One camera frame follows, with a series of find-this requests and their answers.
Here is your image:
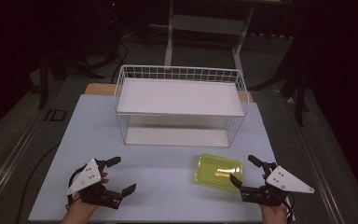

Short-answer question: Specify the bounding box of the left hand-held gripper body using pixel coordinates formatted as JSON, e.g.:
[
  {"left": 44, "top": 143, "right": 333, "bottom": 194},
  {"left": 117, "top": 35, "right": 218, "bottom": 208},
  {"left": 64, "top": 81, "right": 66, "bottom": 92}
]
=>
[{"left": 66, "top": 158, "right": 124, "bottom": 210}]

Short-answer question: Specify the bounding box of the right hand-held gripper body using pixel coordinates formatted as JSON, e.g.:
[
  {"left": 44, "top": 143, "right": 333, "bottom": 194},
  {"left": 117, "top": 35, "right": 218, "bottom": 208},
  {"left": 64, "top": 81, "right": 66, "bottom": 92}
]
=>
[{"left": 240, "top": 161, "right": 315, "bottom": 207}]

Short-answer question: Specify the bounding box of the yellow-green plastic tray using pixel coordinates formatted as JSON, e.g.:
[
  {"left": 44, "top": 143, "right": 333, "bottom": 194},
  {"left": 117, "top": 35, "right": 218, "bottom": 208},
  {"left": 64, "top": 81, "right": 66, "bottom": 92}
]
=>
[{"left": 194, "top": 152, "right": 244, "bottom": 192}]

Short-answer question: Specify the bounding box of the person's left hand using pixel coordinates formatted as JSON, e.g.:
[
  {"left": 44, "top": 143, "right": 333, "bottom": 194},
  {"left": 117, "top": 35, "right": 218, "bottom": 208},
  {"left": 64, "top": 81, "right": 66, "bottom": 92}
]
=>
[{"left": 60, "top": 172, "right": 110, "bottom": 224}]

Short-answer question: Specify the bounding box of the person's right hand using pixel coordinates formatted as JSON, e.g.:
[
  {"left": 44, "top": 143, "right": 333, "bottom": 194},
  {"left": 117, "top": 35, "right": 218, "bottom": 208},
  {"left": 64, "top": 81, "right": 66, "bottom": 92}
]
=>
[{"left": 259, "top": 199, "right": 294, "bottom": 224}]

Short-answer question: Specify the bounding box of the pale blue table board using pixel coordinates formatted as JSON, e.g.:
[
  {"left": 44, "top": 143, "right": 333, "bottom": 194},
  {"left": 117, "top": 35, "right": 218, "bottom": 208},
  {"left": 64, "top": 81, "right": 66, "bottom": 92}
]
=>
[{"left": 27, "top": 93, "right": 296, "bottom": 223}]

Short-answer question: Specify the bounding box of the black rectangular floor plate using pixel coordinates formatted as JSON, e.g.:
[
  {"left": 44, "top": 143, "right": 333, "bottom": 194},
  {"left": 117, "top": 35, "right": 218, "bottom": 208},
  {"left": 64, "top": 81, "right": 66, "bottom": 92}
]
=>
[{"left": 44, "top": 108, "right": 68, "bottom": 122}]

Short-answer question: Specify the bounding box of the black tripod stand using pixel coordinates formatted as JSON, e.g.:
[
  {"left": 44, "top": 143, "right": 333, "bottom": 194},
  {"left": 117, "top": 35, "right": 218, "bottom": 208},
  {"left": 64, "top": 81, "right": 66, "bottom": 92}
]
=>
[{"left": 249, "top": 43, "right": 312, "bottom": 128}]

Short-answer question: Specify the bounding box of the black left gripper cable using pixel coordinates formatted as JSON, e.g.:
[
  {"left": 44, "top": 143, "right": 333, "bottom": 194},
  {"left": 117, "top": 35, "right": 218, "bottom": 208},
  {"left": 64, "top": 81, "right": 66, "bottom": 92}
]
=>
[{"left": 65, "top": 163, "right": 89, "bottom": 210}]

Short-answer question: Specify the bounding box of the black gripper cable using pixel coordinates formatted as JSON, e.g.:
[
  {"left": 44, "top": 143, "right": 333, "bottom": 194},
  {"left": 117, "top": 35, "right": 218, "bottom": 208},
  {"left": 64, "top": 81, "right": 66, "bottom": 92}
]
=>
[
  {"left": 65, "top": 163, "right": 89, "bottom": 210},
  {"left": 283, "top": 191, "right": 296, "bottom": 224}
]

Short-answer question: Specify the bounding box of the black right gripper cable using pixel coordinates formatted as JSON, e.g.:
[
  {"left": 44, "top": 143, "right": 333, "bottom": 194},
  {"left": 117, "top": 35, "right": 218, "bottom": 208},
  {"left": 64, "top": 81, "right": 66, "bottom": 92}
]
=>
[{"left": 283, "top": 191, "right": 296, "bottom": 224}]

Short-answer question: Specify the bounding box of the metal floor rail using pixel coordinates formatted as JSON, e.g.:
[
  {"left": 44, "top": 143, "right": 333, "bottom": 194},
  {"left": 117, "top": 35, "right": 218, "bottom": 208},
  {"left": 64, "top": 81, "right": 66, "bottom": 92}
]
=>
[
  {"left": 285, "top": 97, "right": 353, "bottom": 224},
  {"left": 0, "top": 105, "right": 49, "bottom": 217}
]

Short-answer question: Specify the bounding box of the black floor cable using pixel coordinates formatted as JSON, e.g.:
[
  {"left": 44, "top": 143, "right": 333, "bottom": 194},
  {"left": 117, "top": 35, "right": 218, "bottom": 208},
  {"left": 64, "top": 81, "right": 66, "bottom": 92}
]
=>
[{"left": 14, "top": 142, "right": 61, "bottom": 224}]

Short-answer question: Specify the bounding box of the white wire shelf rack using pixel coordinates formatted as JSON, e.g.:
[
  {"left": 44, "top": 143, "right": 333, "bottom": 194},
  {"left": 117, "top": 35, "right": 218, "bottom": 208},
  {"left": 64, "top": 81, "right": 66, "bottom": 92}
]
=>
[{"left": 113, "top": 63, "right": 251, "bottom": 148}]

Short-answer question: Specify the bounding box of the white metal stand frame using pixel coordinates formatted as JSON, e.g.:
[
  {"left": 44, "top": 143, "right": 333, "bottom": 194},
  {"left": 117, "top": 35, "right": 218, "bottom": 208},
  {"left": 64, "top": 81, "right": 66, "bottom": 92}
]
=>
[{"left": 163, "top": 0, "right": 256, "bottom": 73}]

